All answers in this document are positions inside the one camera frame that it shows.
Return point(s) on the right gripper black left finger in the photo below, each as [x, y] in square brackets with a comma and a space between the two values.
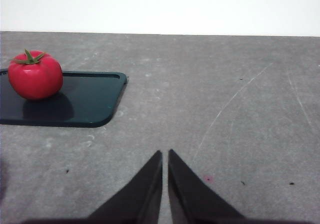
[140, 196]

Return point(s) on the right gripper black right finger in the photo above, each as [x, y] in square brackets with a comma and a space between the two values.
[190, 199]

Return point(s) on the red tomato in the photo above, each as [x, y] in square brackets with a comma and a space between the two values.
[35, 76]

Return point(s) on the dark rectangular tray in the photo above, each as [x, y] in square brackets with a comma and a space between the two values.
[95, 101]

